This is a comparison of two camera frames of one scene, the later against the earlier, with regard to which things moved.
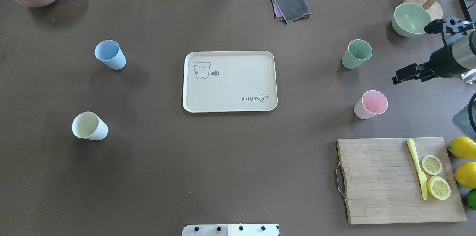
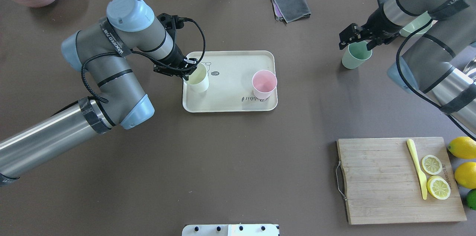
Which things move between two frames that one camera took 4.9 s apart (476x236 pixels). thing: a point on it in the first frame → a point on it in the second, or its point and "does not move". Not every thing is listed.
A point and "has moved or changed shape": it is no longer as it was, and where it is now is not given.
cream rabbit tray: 230,81 does not move
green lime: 471,199 does not move
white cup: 88,125 has moved or changed shape
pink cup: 373,102 → 264,82
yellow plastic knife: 423,180 does not move
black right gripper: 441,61 → 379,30
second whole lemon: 465,175 does not move
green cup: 357,51 does not move
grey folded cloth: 289,6 does not move
